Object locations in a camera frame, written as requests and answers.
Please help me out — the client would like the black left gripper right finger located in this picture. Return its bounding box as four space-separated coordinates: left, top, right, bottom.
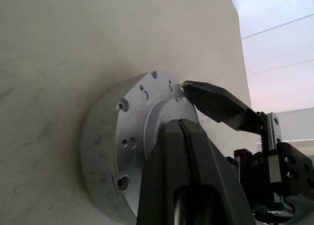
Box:
182 80 266 135

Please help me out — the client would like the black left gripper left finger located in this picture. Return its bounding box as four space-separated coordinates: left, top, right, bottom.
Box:
136 119 255 225

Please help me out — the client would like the silver round motor lid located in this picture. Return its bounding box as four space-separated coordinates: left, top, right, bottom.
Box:
112 70 200 220

